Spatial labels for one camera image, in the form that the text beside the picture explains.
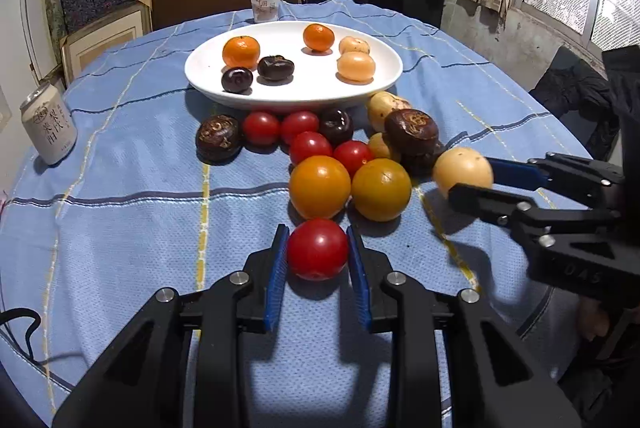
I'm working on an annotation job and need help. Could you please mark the white oval plate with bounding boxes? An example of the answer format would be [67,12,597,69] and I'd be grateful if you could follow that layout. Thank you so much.
[183,19,405,112]

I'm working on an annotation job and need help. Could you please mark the speckled yellow pear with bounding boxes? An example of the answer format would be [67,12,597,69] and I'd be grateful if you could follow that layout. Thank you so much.
[367,91,412,132]

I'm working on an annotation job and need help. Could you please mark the carved dark brown fruit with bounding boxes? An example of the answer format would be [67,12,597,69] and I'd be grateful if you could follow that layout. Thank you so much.
[195,114,243,162]

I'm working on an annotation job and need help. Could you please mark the white paper cup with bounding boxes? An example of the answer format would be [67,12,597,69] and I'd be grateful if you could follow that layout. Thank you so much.
[250,0,280,23]

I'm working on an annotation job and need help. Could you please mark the black jacket on chair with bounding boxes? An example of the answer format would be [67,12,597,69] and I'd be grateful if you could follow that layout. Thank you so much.
[529,47,620,162]

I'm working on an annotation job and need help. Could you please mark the dark purple plum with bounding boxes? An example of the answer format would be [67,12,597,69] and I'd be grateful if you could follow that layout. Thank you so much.
[318,108,354,148]
[221,66,253,94]

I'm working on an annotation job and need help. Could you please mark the black cable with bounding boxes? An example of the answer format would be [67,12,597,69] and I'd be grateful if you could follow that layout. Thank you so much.
[0,306,76,366]

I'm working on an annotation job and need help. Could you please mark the red cherry tomato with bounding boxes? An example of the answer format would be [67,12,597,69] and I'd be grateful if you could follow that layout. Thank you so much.
[242,112,280,146]
[333,140,374,178]
[290,131,332,166]
[280,110,319,145]

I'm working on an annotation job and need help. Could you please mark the blue checked tablecloth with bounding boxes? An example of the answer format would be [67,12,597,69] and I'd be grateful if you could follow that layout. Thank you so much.
[1,0,584,427]

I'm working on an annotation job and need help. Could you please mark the pale orange persimmon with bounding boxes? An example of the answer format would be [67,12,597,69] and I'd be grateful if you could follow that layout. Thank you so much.
[336,51,375,84]

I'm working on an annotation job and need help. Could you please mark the yellow round pear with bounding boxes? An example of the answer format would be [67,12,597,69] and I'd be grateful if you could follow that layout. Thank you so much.
[432,146,494,198]

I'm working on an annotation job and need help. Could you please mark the left mandarin orange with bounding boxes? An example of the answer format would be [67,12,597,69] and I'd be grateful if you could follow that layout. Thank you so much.
[222,36,260,70]

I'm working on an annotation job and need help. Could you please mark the mandarin orange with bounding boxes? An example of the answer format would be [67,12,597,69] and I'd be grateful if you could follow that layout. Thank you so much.
[303,23,335,52]
[222,36,260,70]

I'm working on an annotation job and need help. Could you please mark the large carved brown fruit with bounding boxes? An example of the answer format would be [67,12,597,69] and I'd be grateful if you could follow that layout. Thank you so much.
[384,108,439,155]

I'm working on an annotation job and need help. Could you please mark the person's right hand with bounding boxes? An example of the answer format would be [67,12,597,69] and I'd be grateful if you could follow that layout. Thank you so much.
[576,297,611,341]

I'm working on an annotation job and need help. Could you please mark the framed picture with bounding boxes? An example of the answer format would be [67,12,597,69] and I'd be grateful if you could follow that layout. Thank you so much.
[61,0,153,86]

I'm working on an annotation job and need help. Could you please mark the right mandarin orange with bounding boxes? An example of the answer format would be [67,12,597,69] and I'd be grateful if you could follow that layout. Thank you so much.
[303,23,335,52]

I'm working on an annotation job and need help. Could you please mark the yellow orange tomato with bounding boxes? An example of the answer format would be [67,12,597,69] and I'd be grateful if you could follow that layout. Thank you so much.
[352,158,412,222]

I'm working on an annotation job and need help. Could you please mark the pale yellow round fruit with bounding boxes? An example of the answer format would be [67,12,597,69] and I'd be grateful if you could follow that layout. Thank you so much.
[338,36,371,55]

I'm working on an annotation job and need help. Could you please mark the white beverage can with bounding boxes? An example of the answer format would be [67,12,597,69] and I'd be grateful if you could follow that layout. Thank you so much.
[20,82,78,166]

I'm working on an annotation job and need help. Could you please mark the small yellow fruit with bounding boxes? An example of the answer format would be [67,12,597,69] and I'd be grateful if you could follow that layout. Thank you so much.
[368,132,401,162]

